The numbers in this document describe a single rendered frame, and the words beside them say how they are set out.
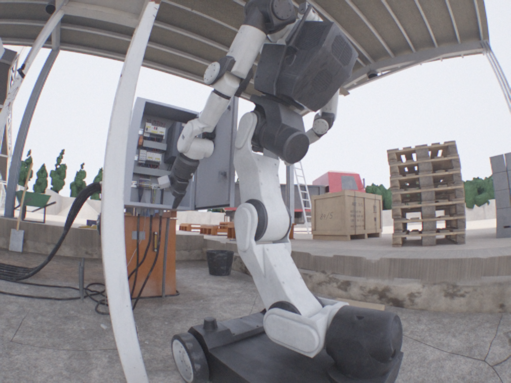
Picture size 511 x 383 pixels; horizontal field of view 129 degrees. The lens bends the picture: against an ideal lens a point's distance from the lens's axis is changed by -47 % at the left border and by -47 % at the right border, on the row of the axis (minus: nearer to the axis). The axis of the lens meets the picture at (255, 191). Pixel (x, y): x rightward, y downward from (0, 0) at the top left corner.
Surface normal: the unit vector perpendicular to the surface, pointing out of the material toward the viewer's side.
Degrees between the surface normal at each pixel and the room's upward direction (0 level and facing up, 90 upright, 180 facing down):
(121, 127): 81
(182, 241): 90
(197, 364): 67
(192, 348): 37
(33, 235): 90
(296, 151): 127
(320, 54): 141
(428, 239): 90
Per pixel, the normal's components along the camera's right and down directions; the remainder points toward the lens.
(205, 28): 0.07, 0.96
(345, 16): -0.11, 0.99
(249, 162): -0.61, 0.28
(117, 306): 0.60, -0.27
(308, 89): 0.45, 0.72
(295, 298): 0.43, -0.83
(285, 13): 0.58, 0.51
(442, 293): -0.82, -0.28
